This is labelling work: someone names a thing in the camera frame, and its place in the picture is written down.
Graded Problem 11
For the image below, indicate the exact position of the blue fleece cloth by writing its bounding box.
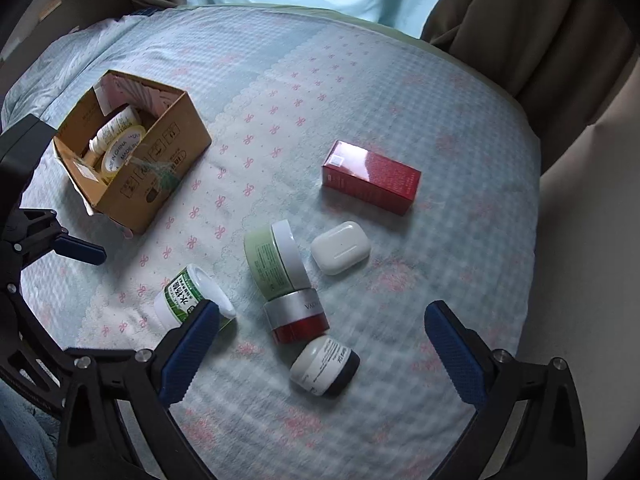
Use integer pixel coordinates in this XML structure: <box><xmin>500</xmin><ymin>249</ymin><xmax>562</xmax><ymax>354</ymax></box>
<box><xmin>0</xmin><ymin>385</ymin><xmax>62</xmax><ymax>480</ymax></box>

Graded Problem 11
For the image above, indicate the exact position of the white earbuds case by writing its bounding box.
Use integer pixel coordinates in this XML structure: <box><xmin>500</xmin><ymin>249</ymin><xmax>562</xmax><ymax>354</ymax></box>
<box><xmin>310</xmin><ymin>221</ymin><xmax>372</xmax><ymax>276</ymax></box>

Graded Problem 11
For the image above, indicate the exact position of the red carton box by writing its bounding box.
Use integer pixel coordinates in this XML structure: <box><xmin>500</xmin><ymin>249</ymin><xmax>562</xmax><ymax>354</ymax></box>
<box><xmin>321</xmin><ymin>140</ymin><xmax>422</xmax><ymax>217</ymax></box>

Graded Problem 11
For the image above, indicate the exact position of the green jar with white lid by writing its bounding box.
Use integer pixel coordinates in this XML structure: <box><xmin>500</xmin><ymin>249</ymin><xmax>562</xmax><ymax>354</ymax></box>
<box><xmin>243</xmin><ymin>219</ymin><xmax>311</xmax><ymax>301</ymax></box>

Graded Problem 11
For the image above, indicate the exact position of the white and black jar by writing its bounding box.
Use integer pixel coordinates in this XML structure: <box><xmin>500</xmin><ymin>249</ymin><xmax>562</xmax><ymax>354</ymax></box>
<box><xmin>290</xmin><ymin>335</ymin><xmax>362</xmax><ymax>397</ymax></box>

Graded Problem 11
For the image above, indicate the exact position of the brown cardboard box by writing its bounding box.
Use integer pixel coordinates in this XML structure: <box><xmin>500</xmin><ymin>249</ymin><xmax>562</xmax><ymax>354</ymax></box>
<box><xmin>52</xmin><ymin>70</ymin><xmax>213</xmax><ymax>236</ymax></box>

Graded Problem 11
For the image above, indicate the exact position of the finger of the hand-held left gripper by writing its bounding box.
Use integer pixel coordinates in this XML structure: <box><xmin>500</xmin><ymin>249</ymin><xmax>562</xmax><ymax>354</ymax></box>
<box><xmin>0</xmin><ymin>280</ymin><xmax>68</xmax><ymax>413</ymax></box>
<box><xmin>0</xmin><ymin>208</ymin><xmax>107</xmax><ymax>282</ymax></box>

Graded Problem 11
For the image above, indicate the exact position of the red jar with silver lid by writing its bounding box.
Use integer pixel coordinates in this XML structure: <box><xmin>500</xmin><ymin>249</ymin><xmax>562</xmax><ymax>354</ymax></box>
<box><xmin>263</xmin><ymin>287</ymin><xmax>331</xmax><ymax>346</ymax></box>

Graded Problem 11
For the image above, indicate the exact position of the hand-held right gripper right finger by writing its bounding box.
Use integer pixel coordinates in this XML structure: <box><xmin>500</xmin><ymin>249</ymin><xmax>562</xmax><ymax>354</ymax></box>
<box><xmin>424</xmin><ymin>300</ymin><xmax>589</xmax><ymax>480</ymax></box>

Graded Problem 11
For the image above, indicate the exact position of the brown curtain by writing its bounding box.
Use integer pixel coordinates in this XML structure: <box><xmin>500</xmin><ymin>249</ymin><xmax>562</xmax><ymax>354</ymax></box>
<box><xmin>421</xmin><ymin>0</ymin><xmax>637</xmax><ymax>127</ymax></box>

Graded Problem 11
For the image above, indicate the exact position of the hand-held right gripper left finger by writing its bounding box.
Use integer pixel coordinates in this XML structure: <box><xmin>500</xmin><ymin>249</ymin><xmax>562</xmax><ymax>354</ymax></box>
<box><xmin>56</xmin><ymin>301</ymin><xmax>221</xmax><ymax>480</ymax></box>

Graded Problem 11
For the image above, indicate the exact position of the white squeeze tube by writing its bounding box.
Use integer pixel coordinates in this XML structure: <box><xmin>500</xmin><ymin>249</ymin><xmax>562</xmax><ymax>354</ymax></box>
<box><xmin>96</xmin><ymin>108</ymin><xmax>141</xmax><ymax>144</ymax></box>

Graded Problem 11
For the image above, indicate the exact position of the pink white paper packet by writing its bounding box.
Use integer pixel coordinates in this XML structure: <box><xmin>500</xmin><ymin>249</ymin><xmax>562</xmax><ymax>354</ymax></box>
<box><xmin>97</xmin><ymin>77</ymin><xmax>172</xmax><ymax>117</ymax></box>

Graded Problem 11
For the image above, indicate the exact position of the white bottle with green label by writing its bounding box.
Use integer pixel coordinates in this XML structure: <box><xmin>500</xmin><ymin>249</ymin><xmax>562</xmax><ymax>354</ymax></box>
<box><xmin>153</xmin><ymin>264</ymin><xmax>237</xmax><ymax>333</ymax></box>

